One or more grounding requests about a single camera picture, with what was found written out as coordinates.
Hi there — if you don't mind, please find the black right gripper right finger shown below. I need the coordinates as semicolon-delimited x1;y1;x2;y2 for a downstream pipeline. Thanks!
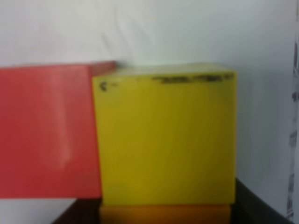
230;179;292;224

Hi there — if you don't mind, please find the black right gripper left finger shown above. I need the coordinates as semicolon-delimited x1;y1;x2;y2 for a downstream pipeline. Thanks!
53;198;101;224

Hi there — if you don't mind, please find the red block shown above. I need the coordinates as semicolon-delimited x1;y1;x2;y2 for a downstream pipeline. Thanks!
0;61;116;199

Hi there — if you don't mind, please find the orange block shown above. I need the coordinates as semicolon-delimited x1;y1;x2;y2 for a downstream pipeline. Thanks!
99;205;231;224

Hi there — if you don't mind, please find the yellow block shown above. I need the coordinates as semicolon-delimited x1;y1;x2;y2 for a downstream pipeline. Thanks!
92;63;237;206

